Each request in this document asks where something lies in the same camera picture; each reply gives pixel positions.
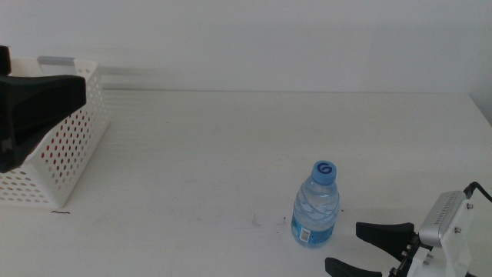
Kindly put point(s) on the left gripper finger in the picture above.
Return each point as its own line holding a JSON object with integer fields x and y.
{"x": 30, "y": 111}
{"x": 4, "y": 59}

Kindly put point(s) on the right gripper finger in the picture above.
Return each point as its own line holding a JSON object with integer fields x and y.
{"x": 384, "y": 232}
{"x": 346, "y": 270}

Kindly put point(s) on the blue-capped water bottle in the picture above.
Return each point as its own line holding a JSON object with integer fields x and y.
{"x": 315, "y": 207}

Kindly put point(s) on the white perforated plastic basket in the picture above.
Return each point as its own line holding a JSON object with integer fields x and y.
{"x": 88, "y": 115}

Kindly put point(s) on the thin black thread scrap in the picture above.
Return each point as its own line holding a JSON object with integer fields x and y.
{"x": 60, "y": 212}

